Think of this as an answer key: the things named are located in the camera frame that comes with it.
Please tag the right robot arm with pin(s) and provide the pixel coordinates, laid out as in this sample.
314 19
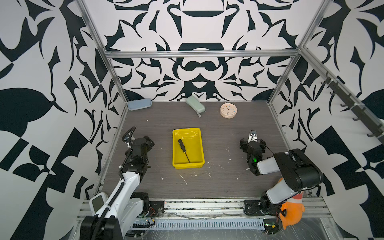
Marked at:
298 173

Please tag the yellow plastic bin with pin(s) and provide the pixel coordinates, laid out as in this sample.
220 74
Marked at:
192 139

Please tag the pink round clock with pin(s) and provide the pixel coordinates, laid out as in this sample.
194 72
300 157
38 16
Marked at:
228 110

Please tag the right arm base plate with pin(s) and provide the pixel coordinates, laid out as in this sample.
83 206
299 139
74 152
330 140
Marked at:
256 207

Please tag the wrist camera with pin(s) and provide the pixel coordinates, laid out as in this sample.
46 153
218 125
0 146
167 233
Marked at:
128 138
253 135

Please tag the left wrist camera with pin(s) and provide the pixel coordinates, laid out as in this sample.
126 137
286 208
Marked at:
128 138

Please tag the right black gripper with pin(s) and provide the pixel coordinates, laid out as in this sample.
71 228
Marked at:
244 145

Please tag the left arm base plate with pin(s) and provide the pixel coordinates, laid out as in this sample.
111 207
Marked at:
153 209

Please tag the black wall hook rack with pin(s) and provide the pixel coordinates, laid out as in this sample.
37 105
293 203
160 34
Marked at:
351 102

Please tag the orange plush toy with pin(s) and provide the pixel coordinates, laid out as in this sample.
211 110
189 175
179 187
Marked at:
294 210

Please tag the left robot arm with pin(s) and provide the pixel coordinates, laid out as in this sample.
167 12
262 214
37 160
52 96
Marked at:
117 216

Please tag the white cable duct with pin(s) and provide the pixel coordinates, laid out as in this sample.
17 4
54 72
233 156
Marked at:
203 224

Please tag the black yellow screwdriver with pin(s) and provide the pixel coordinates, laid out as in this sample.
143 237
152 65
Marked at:
183 148

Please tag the white control box screen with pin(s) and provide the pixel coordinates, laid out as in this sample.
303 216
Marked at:
97 202

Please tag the green glasses case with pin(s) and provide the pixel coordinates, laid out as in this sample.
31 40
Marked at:
196 105

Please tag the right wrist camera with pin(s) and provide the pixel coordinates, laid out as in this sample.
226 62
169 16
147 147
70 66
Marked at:
253 135

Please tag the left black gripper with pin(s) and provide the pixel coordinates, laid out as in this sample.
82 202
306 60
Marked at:
149 142

